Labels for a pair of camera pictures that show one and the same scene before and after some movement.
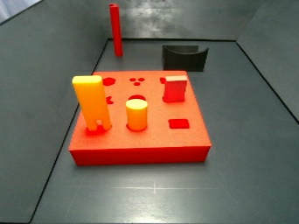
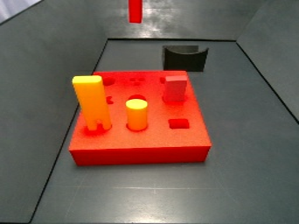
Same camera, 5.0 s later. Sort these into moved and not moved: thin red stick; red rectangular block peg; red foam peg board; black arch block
Moved: thin red stick
Not moved: red foam peg board; red rectangular block peg; black arch block
